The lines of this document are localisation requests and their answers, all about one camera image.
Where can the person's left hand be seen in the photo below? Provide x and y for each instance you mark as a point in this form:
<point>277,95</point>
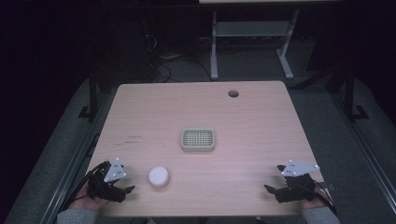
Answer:
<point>87,202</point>

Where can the beige grid soap dish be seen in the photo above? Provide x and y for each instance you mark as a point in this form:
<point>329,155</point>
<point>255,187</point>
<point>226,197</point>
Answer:
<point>197,140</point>

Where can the grey metal floor rail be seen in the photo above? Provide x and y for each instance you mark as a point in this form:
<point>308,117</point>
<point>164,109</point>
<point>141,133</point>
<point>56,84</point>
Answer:
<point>71,165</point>
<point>364,140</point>

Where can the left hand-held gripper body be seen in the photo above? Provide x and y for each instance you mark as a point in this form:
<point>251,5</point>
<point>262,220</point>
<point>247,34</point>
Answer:
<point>102,188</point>

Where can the person's right hand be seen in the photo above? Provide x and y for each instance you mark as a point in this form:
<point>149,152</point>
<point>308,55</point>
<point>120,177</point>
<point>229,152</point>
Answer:
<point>313,202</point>

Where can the black metal stand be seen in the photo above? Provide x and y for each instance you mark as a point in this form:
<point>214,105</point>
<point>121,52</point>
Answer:
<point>350,93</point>
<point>92,96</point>

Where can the white metal desk frame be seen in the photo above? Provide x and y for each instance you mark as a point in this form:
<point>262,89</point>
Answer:
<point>252,28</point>

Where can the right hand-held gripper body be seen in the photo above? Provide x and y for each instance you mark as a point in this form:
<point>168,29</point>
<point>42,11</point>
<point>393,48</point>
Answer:
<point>295,188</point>

